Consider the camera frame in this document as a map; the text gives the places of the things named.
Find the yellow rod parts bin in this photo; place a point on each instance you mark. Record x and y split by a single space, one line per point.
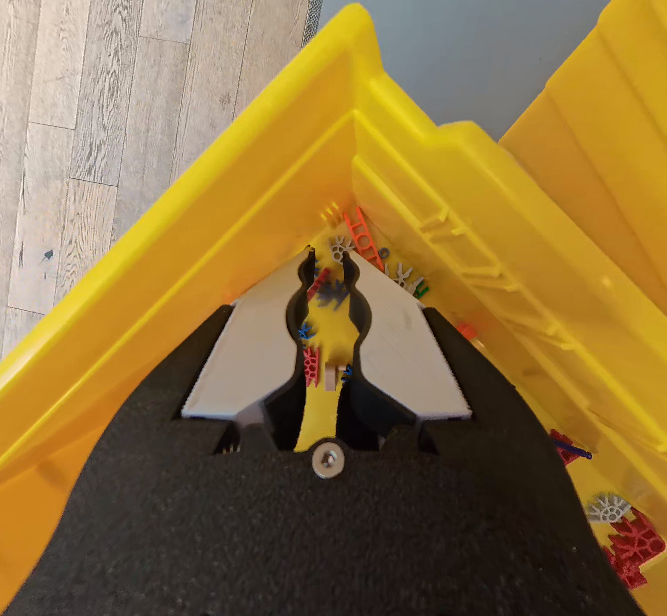
615 105

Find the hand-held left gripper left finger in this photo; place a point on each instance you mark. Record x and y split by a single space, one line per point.
245 360

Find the long purple rod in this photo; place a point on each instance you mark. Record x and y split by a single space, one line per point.
581 453

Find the orange ladder beam piece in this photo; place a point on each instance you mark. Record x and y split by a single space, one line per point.
365 246

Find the green clip connector piece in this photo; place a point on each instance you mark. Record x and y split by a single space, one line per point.
421 291

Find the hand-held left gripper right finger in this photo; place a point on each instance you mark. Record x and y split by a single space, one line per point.
406 360

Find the heap of colourful connector pieces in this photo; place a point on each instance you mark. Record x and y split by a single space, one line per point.
331 292

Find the red corner connector piece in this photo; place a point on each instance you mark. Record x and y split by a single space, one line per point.
628 571
638 538
560 444

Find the yellow connector parts bin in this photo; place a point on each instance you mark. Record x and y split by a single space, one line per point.
208 240

